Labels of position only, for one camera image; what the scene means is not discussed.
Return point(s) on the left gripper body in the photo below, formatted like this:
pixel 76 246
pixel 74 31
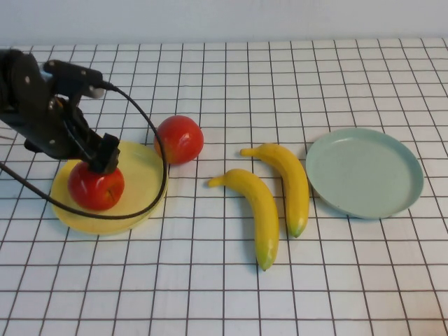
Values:
pixel 52 129

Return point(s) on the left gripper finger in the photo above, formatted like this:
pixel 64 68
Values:
pixel 108 154

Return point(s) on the red apple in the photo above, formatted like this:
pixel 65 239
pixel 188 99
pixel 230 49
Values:
pixel 182 140
pixel 91 192

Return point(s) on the yellow banana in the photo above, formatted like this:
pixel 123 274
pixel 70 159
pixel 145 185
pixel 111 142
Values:
pixel 292 182
pixel 260 210

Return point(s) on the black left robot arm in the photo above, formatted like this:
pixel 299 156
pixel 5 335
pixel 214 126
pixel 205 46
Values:
pixel 17 77

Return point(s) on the yellow round plate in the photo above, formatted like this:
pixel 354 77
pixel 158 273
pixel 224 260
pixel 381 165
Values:
pixel 140 175

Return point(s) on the pale blue-green round plate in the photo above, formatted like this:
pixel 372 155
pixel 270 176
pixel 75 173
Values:
pixel 364 175

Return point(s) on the white grid-pattern tablecloth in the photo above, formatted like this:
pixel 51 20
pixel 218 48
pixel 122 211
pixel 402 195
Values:
pixel 245 87

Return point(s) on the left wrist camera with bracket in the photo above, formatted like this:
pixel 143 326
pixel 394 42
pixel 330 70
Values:
pixel 73 75

